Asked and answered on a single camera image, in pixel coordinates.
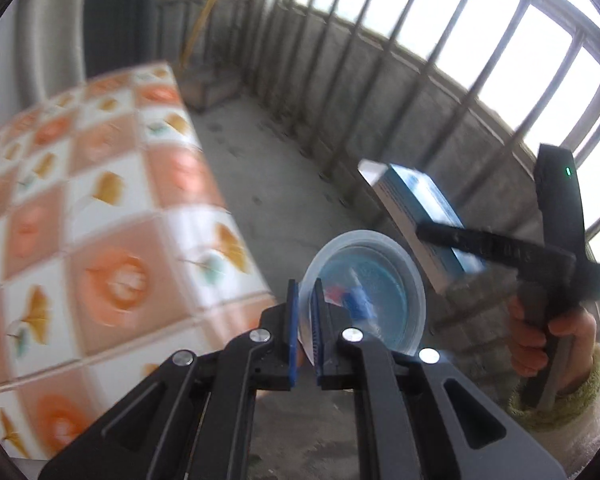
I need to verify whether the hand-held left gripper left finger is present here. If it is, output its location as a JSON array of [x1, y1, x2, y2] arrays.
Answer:
[[37, 280, 301, 480]]

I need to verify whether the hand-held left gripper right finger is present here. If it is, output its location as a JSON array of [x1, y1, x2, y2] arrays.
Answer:
[[312, 279, 566, 480]]

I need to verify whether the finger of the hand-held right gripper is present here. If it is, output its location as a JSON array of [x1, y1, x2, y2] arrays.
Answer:
[[416, 223, 578, 273]]

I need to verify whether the clear plastic cup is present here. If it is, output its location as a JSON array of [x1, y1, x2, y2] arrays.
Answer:
[[298, 229, 427, 367]]

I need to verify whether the blue cardboard box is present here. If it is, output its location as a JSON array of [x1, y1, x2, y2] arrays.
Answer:
[[357, 158, 483, 295]]

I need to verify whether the person's right hand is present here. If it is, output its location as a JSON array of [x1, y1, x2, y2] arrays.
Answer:
[[509, 294, 598, 395]]

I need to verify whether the metal balcony railing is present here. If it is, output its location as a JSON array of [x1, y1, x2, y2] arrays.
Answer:
[[155, 0, 600, 341]]

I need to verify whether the table with patterned cloth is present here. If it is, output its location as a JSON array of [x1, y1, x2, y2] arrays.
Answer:
[[0, 60, 281, 461]]

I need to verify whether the yellow broom stick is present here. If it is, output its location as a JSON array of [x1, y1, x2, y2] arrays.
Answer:
[[180, 0, 226, 71]]

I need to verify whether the dark metal door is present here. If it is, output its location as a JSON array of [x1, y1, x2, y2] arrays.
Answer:
[[82, 0, 161, 68]]

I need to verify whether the grey curtain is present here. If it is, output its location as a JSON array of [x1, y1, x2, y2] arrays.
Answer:
[[10, 0, 88, 111]]

